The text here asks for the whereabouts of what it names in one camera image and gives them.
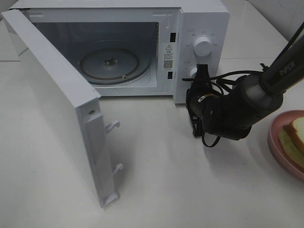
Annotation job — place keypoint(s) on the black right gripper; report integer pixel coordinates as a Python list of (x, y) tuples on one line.
[(201, 88)]

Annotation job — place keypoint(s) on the glass microwave turntable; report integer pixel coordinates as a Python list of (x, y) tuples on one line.
[(112, 66)]

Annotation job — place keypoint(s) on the upper white power knob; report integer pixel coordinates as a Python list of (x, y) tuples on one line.
[(203, 46)]

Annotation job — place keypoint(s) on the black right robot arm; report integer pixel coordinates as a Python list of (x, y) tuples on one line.
[(228, 105)]

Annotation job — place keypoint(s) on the pink round plate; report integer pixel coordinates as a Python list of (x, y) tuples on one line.
[(275, 145)]

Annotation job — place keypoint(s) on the sandwich with white bread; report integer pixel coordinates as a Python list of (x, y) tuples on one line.
[(291, 138)]

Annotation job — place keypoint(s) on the white microwave oven body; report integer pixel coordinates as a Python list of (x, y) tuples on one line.
[(164, 29)]

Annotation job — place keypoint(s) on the white microwave door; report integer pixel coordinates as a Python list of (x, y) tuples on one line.
[(69, 104)]

